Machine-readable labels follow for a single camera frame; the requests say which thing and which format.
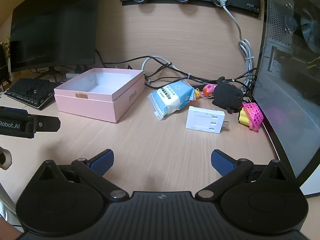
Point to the beige tube-shaped thing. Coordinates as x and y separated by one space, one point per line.
8 163

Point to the black keyboard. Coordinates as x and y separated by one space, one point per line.
27 90

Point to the white power adapter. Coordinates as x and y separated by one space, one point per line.
200 120

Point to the pink duck toy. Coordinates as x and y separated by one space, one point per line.
208 90

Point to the black plush toy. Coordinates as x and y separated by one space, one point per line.
226 93

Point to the black wall socket rail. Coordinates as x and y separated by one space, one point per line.
200 0

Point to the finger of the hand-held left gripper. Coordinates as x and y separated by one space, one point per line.
47 124

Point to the pink cardboard box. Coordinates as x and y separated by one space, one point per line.
100 107

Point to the black computer monitor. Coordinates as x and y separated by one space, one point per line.
50 30

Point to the yellow ridged toy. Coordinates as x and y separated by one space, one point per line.
243 117

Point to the blue milk carton toy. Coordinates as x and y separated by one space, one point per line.
170 97

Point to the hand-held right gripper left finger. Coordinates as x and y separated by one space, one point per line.
101 161

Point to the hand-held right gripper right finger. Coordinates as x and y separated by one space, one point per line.
221 162

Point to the pink toy basket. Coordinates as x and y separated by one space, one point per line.
256 117

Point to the dark monitor at right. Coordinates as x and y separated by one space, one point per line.
287 92

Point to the wooden desktop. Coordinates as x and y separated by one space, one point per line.
155 142

